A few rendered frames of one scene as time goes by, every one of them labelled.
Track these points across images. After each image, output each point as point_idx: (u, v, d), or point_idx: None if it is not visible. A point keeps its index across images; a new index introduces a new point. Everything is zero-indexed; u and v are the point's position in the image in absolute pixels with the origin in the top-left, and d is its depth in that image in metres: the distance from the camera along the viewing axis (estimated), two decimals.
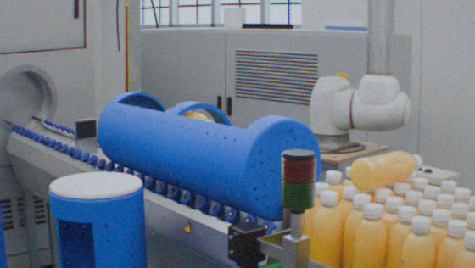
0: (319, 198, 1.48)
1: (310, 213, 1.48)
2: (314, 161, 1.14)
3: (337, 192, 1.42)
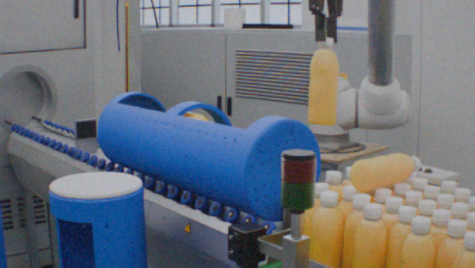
0: (319, 198, 1.48)
1: (310, 213, 1.48)
2: (314, 161, 1.14)
3: (337, 192, 1.42)
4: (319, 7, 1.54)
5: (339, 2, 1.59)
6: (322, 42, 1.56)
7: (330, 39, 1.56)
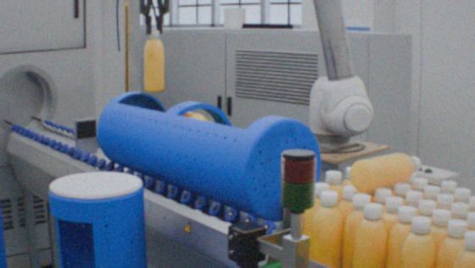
0: (319, 198, 1.48)
1: (310, 213, 1.48)
2: (314, 161, 1.14)
3: (337, 192, 1.42)
4: (147, 11, 2.22)
5: (165, 4, 2.26)
6: (150, 35, 2.26)
7: (155, 32, 2.25)
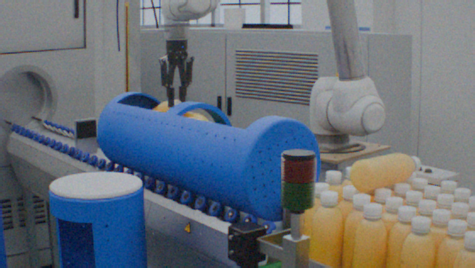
0: (319, 198, 1.48)
1: (310, 213, 1.48)
2: (314, 161, 1.14)
3: (337, 192, 1.42)
4: (169, 82, 2.16)
5: (188, 75, 2.21)
6: (171, 107, 2.20)
7: None
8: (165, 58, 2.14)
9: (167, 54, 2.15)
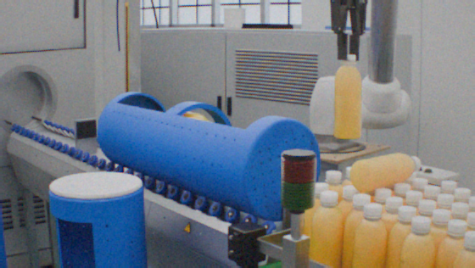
0: (319, 198, 1.48)
1: (310, 213, 1.48)
2: (314, 161, 1.14)
3: (337, 192, 1.42)
4: (341, 27, 1.60)
5: (362, 20, 1.64)
6: None
7: None
8: None
9: None
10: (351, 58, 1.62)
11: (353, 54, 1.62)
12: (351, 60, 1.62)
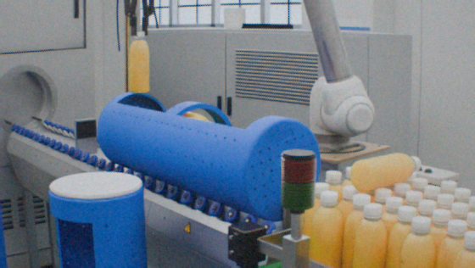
0: (319, 198, 1.48)
1: (310, 213, 1.48)
2: (314, 161, 1.14)
3: (337, 192, 1.42)
4: (131, 12, 2.19)
5: (151, 6, 2.23)
6: None
7: None
8: None
9: None
10: (140, 34, 2.22)
11: (142, 31, 2.22)
12: (140, 36, 2.22)
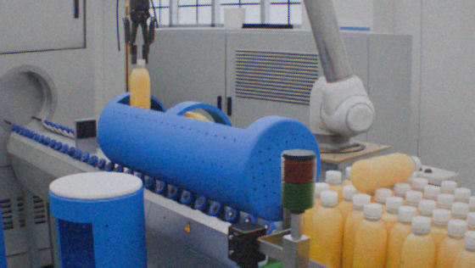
0: (319, 198, 1.48)
1: (310, 213, 1.48)
2: (314, 161, 1.14)
3: (337, 192, 1.42)
4: (131, 41, 2.21)
5: (151, 33, 2.26)
6: None
7: None
8: (128, 16, 2.19)
9: (130, 13, 2.20)
10: (140, 62, 2.24)
11: (142, 59, 2.24)
12: (140, 64, 2.24)
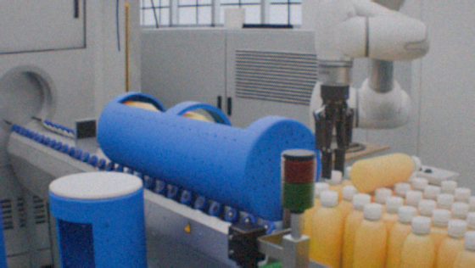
0: (319, 198, 1.48)
1: (310, 213, 1.48)
2: (314, 161, 1.14)
3: (337, 192, 1.42)
4: (326, 145, 1.56)
5: (349, 133, 1.61)
6: None
7: None
8: (322, 110, 1.54)
9: (323, 105, 1.55)
10: None
11: None
12: None
